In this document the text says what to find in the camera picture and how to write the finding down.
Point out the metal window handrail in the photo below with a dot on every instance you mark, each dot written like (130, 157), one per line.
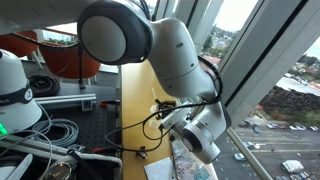
(246, 153)

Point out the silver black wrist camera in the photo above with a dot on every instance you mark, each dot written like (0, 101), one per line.
(176, 119)

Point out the white paper sheet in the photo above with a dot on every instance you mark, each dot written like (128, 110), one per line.
(159, 170)

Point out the black perforated breadboard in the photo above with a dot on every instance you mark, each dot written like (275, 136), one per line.
(96, 128)

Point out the orange chair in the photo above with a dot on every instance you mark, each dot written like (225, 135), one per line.
(63, 66)
(16, 43)

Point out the short aluminium extrusion rail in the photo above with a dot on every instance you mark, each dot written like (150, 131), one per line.
(63, 100)

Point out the round metallic lens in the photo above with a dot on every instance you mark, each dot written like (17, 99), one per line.
(61, 170)

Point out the black camera stand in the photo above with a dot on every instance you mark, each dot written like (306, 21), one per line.
(81, 73)

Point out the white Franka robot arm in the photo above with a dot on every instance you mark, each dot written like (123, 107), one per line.
(180, 60)

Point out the black binder clip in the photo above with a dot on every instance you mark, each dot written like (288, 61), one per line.
(142, 153)

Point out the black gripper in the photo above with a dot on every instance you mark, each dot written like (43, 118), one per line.
(170, 107)

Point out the white straw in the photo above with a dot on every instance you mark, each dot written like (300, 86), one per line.
(154, 94)

